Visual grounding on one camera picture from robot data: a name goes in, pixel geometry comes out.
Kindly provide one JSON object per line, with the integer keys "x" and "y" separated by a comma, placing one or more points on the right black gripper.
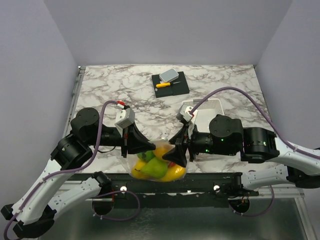
{"x": 177, "y": 155}

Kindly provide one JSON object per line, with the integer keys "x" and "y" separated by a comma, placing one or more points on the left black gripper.
{"x": 133, "y": 141}

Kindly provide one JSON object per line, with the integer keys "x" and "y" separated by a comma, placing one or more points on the green toy fruit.
{"x": 146, "y": 156}

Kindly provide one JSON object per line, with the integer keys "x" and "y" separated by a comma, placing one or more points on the orange toy pepper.
{"x": 160, "y": 151}

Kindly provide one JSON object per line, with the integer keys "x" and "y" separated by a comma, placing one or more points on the yellow toy mango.
{"x": 173, "y": 173}

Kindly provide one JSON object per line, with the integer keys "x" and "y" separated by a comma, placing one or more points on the clear zip top bag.
{"x": 129, "y": 162}

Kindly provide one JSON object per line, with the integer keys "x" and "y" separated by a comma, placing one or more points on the green toy pear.
{"x": 155, "y": 168}

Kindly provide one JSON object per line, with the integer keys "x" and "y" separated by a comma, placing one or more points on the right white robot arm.
{"x": 256, "y": 145}

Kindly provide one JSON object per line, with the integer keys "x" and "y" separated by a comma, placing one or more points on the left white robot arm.
{"x": 35, "y": 213}

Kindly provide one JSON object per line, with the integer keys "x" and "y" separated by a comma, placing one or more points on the white perforated plastic basket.
{"x": 206, "y": 112}

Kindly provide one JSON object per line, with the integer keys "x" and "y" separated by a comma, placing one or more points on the black cutting board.
{"x": 180, "y": 86}

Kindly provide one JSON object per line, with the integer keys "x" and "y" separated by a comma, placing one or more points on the grey white rectangular box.
{"x": 169, "y": 75}

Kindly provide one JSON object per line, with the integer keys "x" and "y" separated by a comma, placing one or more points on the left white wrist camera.
{"x": 124, "y": 118}

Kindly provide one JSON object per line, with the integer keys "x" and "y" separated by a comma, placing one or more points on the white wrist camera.
{"x": 124, "y": 118}
{"x": 185, "y": 116}

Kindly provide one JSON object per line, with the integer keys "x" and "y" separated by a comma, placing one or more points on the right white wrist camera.
{"x": 185, "y": 116}

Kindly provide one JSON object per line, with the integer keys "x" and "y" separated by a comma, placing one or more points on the yellow handled knife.
{"x": 166, "y": 84}

